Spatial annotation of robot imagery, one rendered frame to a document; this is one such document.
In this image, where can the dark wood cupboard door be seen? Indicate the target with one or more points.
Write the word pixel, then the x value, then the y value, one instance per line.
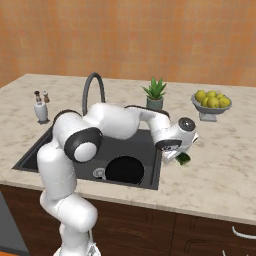
pixel 133 230

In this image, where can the green plant in grey pot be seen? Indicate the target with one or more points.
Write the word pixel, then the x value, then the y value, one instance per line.
pixel 155 96

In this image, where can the grey dishwasher front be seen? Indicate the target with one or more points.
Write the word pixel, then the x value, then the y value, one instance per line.
pixel 11 230

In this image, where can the dark grey arched tap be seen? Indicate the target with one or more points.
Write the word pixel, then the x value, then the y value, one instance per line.
pixel 99 80

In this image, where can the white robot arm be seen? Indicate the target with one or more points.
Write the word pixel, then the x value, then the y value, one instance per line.
pixel 110 121

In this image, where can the black round pan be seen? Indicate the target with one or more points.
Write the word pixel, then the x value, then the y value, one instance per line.
pixel 125 170

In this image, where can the brown kitchen tool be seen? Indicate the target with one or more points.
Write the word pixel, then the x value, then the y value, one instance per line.
pixel 38 97
pixel 46 97

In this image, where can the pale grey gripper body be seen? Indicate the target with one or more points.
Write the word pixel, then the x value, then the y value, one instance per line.
pixel 170 155

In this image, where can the dark wood drawer front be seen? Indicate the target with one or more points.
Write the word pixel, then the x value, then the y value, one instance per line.
pixel 200 236

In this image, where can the dark grey sink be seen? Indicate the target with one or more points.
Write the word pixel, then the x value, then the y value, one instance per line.
pixel 150 156

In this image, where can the yellow lemon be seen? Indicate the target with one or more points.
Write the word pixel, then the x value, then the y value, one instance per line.
pixel 211 94
pixel 225 102
pixel 200 96
pixel 204 102
pixel 213 102
pixel 220 96

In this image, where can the white tool pot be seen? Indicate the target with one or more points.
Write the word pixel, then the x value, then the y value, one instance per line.
pixel 41 112

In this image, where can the grey fruit bowl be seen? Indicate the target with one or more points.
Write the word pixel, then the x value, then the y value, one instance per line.
pixel 210 113

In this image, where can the green sponge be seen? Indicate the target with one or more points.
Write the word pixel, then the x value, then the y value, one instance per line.
pixel 183 158

